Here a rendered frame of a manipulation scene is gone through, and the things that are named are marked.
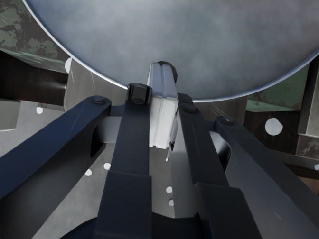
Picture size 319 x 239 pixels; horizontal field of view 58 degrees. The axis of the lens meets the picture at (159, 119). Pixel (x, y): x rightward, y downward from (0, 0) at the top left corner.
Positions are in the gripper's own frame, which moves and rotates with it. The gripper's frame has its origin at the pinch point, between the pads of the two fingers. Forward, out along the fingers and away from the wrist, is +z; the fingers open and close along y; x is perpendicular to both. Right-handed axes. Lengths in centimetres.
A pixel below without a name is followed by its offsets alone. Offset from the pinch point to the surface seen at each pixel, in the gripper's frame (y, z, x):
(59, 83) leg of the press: -21, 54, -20
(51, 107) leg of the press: -28, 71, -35
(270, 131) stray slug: 16.3, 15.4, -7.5
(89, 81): -5.0, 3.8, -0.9
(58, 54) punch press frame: -11.3, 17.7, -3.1
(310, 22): 11.3, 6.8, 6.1
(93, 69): -4.7, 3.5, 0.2
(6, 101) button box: -20.0, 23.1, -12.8
